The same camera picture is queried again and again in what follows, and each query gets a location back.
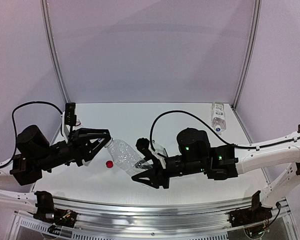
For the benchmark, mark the front aluminium rail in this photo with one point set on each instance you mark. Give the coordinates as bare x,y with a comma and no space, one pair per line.
201,221

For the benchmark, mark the clear crushed plastic bottle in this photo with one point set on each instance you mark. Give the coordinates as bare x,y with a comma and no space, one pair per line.
126,158

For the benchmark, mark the red label plastic bottle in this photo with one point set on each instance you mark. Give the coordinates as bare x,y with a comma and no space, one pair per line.
86,163

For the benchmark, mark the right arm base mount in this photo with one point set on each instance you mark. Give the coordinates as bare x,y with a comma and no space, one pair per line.
261,207

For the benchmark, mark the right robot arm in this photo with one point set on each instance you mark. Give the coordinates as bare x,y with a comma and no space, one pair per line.
224,162

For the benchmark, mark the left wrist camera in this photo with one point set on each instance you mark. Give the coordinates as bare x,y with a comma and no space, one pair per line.
68,120

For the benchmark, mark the left aluminium frame post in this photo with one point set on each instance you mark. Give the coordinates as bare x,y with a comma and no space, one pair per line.
46,17

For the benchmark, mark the aluminium frame post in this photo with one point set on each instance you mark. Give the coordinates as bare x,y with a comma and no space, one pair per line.
46,17
257,5

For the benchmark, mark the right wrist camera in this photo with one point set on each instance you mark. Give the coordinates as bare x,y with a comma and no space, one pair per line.
151,147

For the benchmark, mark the white label bottle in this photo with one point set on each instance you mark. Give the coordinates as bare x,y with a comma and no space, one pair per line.
218,117

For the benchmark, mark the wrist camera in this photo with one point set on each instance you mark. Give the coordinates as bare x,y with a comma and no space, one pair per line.
151,147
68,120

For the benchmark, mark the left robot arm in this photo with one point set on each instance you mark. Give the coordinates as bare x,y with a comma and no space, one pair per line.
38,155

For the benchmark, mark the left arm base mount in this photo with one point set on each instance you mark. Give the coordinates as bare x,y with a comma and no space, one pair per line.
48,213

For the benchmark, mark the red bottle cap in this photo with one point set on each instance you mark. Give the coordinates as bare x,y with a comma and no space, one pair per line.
109,164

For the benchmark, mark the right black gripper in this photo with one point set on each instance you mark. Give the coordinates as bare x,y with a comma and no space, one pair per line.
160,170

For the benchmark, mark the right aluminium frame post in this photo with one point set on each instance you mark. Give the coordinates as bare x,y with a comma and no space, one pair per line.
257,5

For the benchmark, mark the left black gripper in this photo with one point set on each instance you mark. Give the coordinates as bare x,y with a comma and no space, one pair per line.
75,147

